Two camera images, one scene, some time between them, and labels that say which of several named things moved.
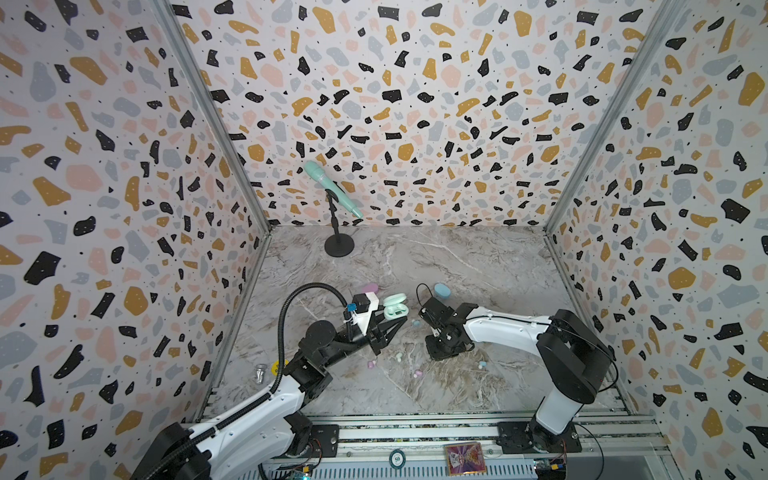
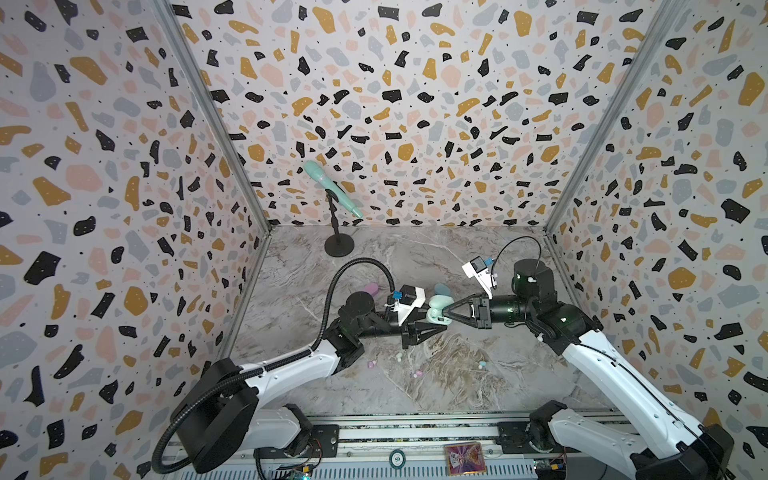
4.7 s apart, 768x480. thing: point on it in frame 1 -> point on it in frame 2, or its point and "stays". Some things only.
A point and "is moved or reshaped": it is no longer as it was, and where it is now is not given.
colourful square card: [464, 458] stays
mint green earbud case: [394, 306] is moved or reshaped
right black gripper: [434, 353] -> [480, 321]
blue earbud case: [442, 290] stays
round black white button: [397, 459] stays
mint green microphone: [315, 170] stays
